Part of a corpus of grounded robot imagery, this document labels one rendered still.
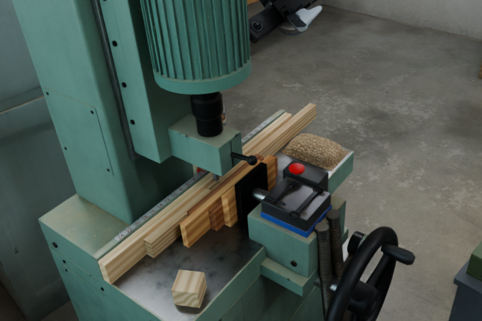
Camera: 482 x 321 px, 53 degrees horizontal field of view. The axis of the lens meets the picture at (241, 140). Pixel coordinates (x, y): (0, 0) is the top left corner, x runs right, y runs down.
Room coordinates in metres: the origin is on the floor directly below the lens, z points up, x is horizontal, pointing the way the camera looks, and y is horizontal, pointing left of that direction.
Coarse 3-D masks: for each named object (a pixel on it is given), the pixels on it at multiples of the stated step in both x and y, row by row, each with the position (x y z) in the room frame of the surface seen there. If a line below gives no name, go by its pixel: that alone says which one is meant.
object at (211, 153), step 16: (176, 128) 0.82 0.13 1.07; (192, 128) 0.81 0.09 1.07; (224, 128) 0.80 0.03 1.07; (176, 144) 0.81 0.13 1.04; (192, 144) 0.78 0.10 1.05; (208, 144) 0.76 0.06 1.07; (224, 144) 0.75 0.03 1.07; (240, 144) 0.79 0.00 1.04; (192, 160) 0.79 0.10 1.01; (208, 160) 0.76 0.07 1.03; (224, 160) 0.75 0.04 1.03; (240, 160) 0.78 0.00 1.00
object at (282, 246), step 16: (256, 208) 0.69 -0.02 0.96; (336, 208) 0.67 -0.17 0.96; (256, 224) 0.66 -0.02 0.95; (272, 224) 0.64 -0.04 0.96; (256, 240) 0.66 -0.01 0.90; (272, 240) 0.63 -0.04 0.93; (288, 240) 0.61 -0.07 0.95; (304, 240) 0.59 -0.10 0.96; (272, 256) 0.63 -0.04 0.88; (288, 256) 0.61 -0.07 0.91; (304, 256) 0.59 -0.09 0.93; (304, 272) 0.59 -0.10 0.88
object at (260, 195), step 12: (264, 168) 0.77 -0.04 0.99; (240, 180) 0.73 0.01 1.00; (252, 180) 0.74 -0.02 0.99; (264, 180) 0.77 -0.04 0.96; (240, 192) 0.71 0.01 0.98; (252, 192) 0.74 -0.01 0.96; (264, 192) 0.73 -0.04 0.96; (240, 204) 0.71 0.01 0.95; (252, 204) 0.73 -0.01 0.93; (240, 216) 0.71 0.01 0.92
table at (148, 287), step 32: (288, 160) 0.91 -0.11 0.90; (352, 160) 0.92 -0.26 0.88; (160, 256) 0.64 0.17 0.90; (192, 256) 0.63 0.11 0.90; (224, 256) 0.63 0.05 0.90; (256, 256) 0.62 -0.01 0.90; (128, 288) 0.57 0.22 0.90; (160, 288) 0.56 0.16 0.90; (224, 288) 0.55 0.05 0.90; (288, 288) 0.59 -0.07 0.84; (160, 320) 0.50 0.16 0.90; (192, 320) 0.49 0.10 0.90
